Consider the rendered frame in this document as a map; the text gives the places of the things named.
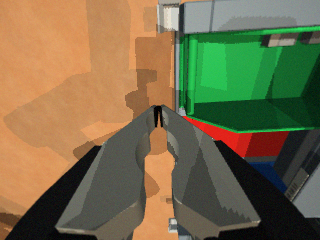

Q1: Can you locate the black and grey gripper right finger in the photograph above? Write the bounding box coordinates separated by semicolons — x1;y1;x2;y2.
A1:
159;104;320;240

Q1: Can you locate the blue bin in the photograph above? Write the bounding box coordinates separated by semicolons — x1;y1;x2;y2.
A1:
250;164;287;193

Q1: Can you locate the green bin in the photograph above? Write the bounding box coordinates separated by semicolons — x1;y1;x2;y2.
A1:
183;26;320;133

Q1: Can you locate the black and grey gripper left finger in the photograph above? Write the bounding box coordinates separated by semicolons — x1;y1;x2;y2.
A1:
5;105;159;240

